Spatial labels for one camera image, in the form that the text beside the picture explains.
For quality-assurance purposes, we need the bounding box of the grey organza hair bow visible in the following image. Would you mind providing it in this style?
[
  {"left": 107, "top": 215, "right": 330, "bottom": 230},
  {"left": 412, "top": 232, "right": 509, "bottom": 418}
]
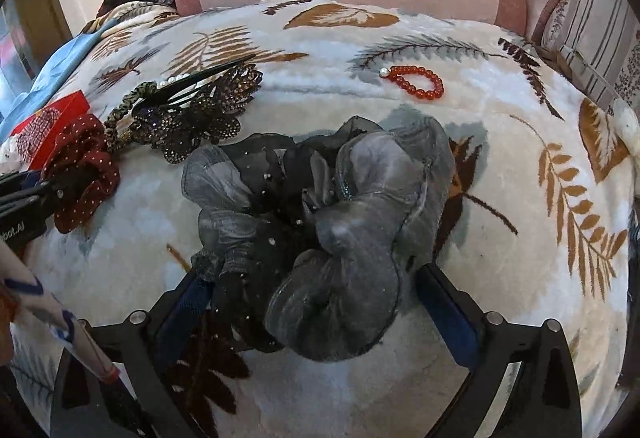
[{"left": 181, "top": 115, "right": 457, "bottom": 363}]

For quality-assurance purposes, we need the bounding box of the striped floral pillow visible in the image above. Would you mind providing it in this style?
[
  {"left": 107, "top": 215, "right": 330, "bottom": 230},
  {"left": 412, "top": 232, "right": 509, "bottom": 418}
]
[{"left": 542, "top": 0, "right": 640, "bottom": 115}]

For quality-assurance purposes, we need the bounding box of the leaf print blanket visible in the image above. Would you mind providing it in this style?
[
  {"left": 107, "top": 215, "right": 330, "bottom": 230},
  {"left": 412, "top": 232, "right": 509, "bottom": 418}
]
[{"left": 10, "top": 0, "right": 637, "bottom": 438}]

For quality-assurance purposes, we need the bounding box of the red checkered hair bow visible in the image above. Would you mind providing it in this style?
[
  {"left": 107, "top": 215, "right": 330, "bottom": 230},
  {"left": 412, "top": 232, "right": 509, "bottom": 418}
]
[{"left": 14, "top": 112, "right": 58, "bottom": 156}]

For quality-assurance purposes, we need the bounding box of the person's white patterned sleeved forearm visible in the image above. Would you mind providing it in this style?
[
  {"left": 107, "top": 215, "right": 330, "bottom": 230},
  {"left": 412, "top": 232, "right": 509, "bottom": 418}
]
[{"left": 0, "top": 243, "right": 122, "bottom": 385}]

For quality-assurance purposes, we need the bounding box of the light blue cloth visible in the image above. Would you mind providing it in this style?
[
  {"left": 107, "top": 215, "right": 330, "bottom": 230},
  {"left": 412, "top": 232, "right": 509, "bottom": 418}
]
[{"left": 0, "top": 24, "right": 110, "bottom": 139}]

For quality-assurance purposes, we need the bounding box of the braided hair tie with pearls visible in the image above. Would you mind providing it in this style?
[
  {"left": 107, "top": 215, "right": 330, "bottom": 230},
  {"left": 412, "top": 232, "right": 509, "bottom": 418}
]
[{"left": 103, "top": 73, "right": 191, "bottom": 154}]

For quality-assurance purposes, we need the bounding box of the wooden door with glass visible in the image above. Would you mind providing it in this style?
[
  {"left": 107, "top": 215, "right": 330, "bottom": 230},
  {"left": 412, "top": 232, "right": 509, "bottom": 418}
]
[{"left": 0, "top": 0, "right": 72, "bottom": 92}]

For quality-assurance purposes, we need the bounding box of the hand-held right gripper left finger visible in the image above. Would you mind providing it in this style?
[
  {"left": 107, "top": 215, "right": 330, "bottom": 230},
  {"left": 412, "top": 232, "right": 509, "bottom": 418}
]
[{"left": 50, "top": 269, "right": 217, "bottom": 438}]

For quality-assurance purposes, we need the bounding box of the red box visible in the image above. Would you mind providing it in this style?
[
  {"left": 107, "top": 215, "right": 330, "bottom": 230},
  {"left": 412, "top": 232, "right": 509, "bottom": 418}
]
[{"left": 9, "top": 90, "right": 92, "bottom": 171}]

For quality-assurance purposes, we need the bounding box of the white fluffy hair accessory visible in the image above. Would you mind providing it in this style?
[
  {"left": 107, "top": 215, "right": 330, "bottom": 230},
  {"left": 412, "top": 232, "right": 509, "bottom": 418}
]
[{"left": 0, "top": 138, "right": 27, "bottom": 171}]

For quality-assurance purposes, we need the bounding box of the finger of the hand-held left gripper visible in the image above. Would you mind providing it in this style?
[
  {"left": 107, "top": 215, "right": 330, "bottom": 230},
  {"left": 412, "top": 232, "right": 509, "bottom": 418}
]
[
  {"left": 0, "top": 169, "right": 46, "bottom": 191},
  {"left": 0, "top": 183, "right": 68, "bottom": 221}
]

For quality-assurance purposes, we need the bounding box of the red bead bracelet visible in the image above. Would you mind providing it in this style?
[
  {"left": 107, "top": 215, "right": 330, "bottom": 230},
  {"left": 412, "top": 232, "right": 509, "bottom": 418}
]
[{"left": 379, "top": 64, "right": 446, "bottom": 102}]

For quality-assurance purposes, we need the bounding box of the brown rhinestone butterfly hair clip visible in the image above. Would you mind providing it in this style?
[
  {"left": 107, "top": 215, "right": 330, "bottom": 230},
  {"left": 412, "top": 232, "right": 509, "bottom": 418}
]
[{"left": 132, "top": 63, "right": 264, "bottom": 165}]

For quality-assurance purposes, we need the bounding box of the black hair comb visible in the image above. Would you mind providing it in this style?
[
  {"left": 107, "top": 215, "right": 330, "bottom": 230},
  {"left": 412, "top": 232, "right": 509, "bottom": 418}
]
[{"left": 150, "top": 53, "right": 258, "bottom": 114}]

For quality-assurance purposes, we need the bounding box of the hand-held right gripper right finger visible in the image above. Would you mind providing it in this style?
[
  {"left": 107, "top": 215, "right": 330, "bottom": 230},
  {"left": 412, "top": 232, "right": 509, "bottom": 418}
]
[{"left": 416, "top": 263, "right": 583, "bottom": 438}]

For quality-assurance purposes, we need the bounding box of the red polka-dot scrunchie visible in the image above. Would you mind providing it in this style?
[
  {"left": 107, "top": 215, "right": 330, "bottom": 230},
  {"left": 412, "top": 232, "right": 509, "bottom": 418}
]
[{"left": 42, "top": 113, "right": 122, "bottom": 235}]

